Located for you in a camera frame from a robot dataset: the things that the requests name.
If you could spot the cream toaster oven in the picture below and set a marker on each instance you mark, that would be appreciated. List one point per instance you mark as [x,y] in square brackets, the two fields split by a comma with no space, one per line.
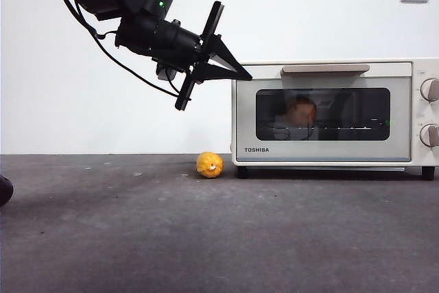
[415,107]

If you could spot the beige oven control knob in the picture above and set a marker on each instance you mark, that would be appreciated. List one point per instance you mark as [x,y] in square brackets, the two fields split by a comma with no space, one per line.
[430,90]
[430,136]

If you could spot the brown potato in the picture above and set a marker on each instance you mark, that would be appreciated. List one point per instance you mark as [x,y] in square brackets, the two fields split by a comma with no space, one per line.
[302,111]

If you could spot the yellow corn cob piece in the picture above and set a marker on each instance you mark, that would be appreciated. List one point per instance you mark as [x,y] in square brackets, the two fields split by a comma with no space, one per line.
[209,164]

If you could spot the pale grey left wrist camera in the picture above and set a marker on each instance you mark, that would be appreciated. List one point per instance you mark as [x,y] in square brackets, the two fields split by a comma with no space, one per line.
[161,72]

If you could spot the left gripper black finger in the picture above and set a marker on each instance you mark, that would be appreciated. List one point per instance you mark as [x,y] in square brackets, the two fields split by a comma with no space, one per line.
[212,74]
[219,46]

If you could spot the dark purple eggplant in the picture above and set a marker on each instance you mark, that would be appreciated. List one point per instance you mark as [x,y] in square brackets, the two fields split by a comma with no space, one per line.
[5,191]

